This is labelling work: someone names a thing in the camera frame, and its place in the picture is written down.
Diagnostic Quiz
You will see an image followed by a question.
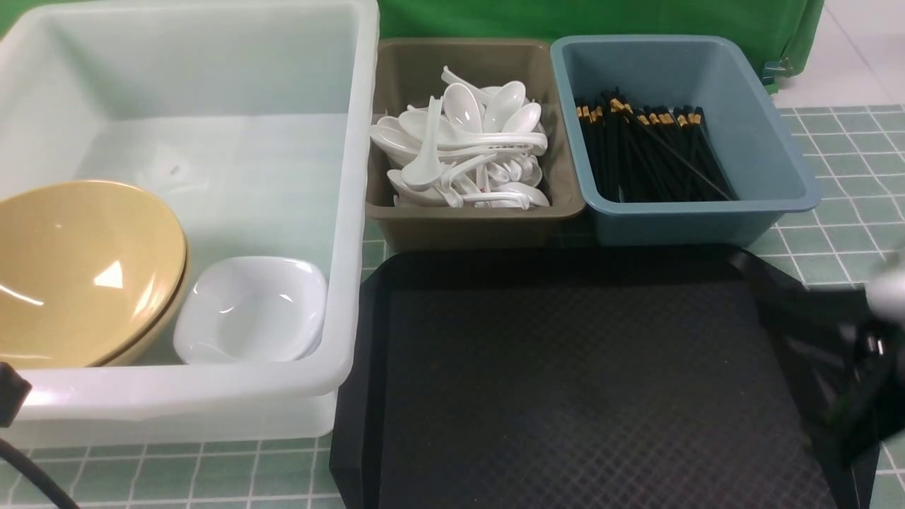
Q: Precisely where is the yellow noodle bowl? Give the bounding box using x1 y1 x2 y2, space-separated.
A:
90 250 192 368
1 180 189 370

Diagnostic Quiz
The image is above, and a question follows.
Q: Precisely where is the large translucent white bin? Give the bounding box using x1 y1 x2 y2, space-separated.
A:
2 1 380 448

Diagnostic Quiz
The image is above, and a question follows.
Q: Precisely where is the white square dish in bin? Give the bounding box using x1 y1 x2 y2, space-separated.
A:
173 257 329 365

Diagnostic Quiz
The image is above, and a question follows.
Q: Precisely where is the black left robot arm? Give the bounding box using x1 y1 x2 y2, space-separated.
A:
0 362 33 428

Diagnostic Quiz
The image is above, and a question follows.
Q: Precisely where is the pile of white spoons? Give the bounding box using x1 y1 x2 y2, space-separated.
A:
370 67 551 210

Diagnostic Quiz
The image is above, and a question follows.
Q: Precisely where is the olive brown spoon bin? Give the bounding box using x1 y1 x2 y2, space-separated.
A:
366 38 585 252

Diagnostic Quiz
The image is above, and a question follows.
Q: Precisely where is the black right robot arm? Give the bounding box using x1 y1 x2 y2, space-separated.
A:
734 251 904 466

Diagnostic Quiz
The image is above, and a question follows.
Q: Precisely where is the bundle of black chopsticks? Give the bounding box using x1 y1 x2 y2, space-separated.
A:
576 89 738 203

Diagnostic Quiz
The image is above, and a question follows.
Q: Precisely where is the black textured serving tray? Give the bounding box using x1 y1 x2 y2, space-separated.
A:
329 245 879 508

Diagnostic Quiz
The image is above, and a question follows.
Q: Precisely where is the blue chopstick bin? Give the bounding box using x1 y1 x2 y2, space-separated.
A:
550 35 822 247

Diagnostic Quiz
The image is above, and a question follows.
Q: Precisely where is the black cable left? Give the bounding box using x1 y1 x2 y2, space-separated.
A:
0 438 78 509

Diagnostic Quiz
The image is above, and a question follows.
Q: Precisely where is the white ceramic soup spoon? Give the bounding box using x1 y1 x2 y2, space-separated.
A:
402 96 443 191

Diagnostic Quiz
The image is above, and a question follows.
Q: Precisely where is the yellow noodle bowl in bin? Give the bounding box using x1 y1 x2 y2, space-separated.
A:
90 250 192 368

